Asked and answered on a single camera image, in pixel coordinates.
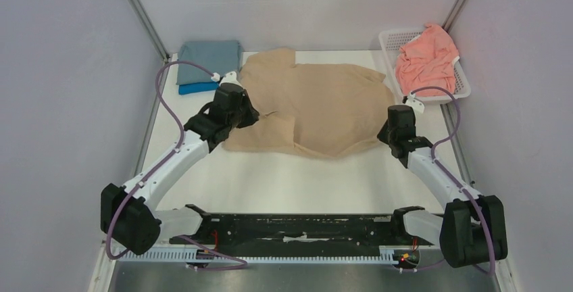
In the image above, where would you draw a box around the beige t-shirt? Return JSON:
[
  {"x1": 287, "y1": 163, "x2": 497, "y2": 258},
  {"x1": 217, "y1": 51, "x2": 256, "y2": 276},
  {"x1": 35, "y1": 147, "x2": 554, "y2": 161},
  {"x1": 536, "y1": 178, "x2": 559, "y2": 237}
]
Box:
[{"x1": 223, "y1": 48, "x2": 395, "y2": 159}]

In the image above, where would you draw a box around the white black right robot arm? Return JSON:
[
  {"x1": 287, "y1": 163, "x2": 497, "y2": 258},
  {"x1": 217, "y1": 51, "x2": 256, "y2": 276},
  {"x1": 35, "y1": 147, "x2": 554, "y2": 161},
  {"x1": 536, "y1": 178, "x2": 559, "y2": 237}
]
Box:
[{"x1": 378, "y1": 105, "x2": 508, "y2": 268}]

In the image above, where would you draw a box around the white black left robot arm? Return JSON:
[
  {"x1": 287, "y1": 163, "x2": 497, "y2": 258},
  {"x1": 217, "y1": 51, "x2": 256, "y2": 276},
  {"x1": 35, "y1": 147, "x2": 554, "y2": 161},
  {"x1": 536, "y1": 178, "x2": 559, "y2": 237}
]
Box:
[{"x1": 100, "y1": 82, "x2": 259, "y2": 259}]

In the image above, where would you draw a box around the folded bright blue t-shirt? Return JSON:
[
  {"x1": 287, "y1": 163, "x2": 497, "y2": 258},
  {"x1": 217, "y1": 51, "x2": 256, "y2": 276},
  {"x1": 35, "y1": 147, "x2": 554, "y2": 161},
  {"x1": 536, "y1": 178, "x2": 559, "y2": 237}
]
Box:
[{"x1": 178, "y1": 82, "x2": 219, "y2": 95}]

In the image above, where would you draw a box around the folded grey-blue t-shirt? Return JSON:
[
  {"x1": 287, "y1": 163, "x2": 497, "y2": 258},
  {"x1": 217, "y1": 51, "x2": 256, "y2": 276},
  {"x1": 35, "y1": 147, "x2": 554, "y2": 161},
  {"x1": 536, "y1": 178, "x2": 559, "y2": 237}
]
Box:
[{"x1": 176, "y1": 40, "x2": 243, "y2": 86}]

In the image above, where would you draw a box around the pink crumpled t-shirt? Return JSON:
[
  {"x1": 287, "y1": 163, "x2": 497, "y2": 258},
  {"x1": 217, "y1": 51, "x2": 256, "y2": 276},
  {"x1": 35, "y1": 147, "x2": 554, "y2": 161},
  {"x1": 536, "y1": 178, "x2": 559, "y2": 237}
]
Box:
[{"x1": 395, "y1": 23, "x2": 459, "y2": 97}]

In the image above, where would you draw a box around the white perforated plastic basket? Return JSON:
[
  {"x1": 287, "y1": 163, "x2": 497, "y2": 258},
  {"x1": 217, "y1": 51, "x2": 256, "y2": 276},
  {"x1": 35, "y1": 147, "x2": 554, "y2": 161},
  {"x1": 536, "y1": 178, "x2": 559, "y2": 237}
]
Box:
[{"x1": 378, "y1": 27, "x2": 471, "y2": 102}]

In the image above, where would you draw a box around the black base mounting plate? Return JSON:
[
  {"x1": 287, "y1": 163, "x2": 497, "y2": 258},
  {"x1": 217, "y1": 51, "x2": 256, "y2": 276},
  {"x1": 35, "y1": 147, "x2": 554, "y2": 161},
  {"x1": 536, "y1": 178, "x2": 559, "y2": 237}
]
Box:
[{"x1": 187, "y1": 204, "x2": 415, "y2": 257}]

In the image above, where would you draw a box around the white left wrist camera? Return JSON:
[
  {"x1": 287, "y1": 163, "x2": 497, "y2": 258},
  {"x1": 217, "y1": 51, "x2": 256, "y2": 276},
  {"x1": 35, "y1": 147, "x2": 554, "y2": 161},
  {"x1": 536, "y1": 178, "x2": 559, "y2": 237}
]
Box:
[{"x1": 211, "y1": 71, "x2": 243, "y2": 88}]

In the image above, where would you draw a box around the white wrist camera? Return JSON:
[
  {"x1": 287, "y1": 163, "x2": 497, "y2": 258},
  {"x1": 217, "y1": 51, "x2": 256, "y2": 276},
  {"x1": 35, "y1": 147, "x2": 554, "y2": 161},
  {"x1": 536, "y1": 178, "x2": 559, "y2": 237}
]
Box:
[
  {"x1": 402, "y1": 93, "x2": 425, "y2": 114},
  {"x1": 211, "y1": 71, "x2": 243, "y2": 88}
]

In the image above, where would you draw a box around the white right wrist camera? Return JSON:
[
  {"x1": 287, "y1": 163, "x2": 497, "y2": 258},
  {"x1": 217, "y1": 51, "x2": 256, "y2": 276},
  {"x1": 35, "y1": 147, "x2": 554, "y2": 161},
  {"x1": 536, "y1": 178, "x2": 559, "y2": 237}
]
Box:
[{"x1": 402, "y1": 93, "x2": 425, "y2": 114}]

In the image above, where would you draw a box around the white slotted cable duct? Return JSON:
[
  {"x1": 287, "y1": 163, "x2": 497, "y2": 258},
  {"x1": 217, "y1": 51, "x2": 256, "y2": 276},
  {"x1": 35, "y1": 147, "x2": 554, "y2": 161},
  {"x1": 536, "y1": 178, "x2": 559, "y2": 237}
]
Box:
[{"x1": 119, "y1": 246, "x2": 399, "y2": 266}]

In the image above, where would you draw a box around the grey aluminium corner post left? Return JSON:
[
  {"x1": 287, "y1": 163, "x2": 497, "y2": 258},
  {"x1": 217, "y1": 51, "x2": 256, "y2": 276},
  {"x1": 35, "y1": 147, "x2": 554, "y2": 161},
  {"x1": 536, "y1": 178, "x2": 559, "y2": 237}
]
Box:
[{"x1": 128, "y1": 0, "x2": 170, "y2": 62}]

